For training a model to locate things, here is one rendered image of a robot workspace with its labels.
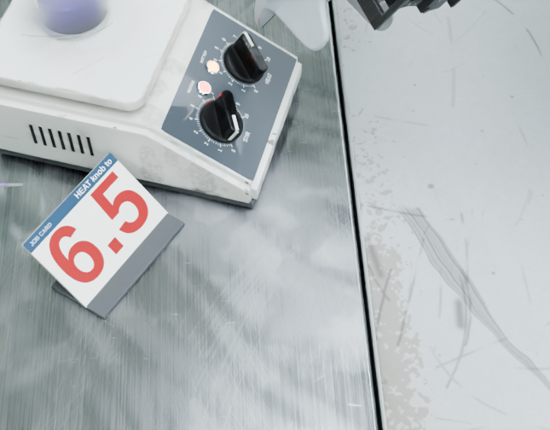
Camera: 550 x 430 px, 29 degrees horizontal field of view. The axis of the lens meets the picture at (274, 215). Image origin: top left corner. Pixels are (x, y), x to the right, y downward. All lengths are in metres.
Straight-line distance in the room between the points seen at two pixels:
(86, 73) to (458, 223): 0.27
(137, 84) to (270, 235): 0.14
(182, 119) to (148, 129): 0.03
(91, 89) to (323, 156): 0.18
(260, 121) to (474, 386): 0.23
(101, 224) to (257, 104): 0.14
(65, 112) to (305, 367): 0.23
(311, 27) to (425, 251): 0.18
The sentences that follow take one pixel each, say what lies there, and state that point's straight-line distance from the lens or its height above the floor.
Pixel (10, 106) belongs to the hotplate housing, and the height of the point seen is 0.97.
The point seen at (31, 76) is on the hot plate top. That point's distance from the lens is 0.73.
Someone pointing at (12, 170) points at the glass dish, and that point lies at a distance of 0.78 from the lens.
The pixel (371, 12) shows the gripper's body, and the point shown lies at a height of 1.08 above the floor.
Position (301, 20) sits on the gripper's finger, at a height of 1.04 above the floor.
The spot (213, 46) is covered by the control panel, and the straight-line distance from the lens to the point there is 0.77.
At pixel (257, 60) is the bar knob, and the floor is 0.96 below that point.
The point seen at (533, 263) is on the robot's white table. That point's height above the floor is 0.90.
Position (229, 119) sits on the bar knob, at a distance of 0.72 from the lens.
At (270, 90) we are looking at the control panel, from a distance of 0.77.
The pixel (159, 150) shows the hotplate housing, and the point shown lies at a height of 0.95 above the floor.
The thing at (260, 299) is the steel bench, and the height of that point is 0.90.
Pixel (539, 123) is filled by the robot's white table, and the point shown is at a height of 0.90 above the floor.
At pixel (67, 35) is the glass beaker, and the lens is 0.74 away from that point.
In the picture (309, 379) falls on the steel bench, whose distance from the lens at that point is 0.68.
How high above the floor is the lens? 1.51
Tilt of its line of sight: 55 degrees down
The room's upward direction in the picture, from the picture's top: 1 degrees counter-clockwise
